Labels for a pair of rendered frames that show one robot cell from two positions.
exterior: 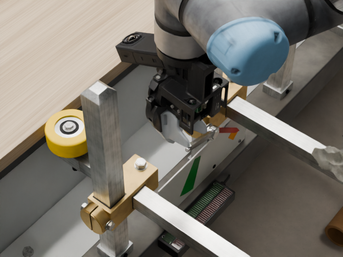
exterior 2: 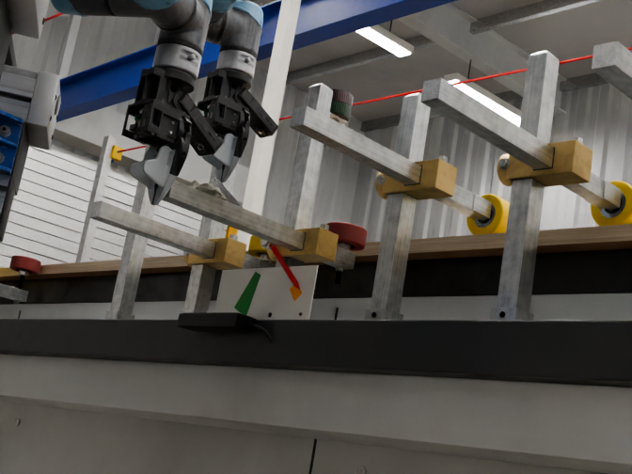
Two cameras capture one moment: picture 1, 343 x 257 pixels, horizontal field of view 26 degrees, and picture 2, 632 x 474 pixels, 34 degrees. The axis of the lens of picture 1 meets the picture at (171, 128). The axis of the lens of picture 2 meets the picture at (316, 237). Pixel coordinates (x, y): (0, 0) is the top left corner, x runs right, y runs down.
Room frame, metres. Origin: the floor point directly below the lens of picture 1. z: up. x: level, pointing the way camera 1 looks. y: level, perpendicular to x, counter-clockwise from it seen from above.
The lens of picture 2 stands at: (1.17, -1.88, 0.42)
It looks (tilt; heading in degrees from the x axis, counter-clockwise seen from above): 14 degrees up; 98
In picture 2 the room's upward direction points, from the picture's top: 10 degrees clockwise
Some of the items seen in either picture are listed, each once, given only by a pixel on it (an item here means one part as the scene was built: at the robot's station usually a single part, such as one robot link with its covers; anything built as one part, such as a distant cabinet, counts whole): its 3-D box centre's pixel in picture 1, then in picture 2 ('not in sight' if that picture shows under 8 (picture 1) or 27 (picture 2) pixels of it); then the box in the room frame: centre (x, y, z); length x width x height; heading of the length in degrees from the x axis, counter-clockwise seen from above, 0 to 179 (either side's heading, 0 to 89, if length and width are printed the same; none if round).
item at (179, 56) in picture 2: not in sight; (177, 66); (0.69, -0.36, 1.05); 0.08 x 0.08 x 0.05
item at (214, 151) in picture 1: (204, 163); (262, 293); (0.84, -0.06, 0.75); 0.26 x 0.01 x 0.10; 141
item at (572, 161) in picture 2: not in sight; (543, 165); (1.28, -0.39, 0.95); 0.13 x 0.06 x 0.05; 141
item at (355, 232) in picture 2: not in sight; (341, 254); (0.96, -0.02, 0.85); 0.08 x 0.08 x 0.11
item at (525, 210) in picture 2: not in sight; (526, 199); (1.26, -0.38, 0.89); 0.03 x 0.03 x 0.48; 51
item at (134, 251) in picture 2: not in sight; (139, 223); (0.48, 0.26, 0.93); 0.05 x 0.04 x 0.45; 141
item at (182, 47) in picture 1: (186, 28); (236, 68); (0.70, -0.02, 1.20); 0.08 x 0.08 x 0.05
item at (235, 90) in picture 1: (212, 104); (302, 246); (0.90, -0.07, 0.85); 0.13 x 0.06 x 0.05; 141
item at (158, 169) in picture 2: not in sight; (157, 172); (0.69, -0.37, 0.86); 0.06 x 0.03 x 0.09; 51
